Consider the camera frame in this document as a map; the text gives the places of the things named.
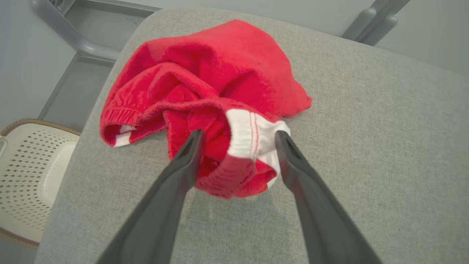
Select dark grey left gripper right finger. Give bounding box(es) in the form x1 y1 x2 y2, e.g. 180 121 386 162
275 130 383 264

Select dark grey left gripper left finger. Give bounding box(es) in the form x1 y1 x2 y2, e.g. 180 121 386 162
96 129 206 264

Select red shorts with white trim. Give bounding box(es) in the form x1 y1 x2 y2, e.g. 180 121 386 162
100 19 313 199

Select cream perforated laundry basket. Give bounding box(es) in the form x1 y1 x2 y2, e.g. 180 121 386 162
0 118 81 250

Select grey partition post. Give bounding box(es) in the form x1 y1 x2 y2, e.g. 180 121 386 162
361 0 411 47
341 0 389 41

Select grey curved floor frame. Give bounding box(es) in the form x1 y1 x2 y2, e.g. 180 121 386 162
31 0 162 63

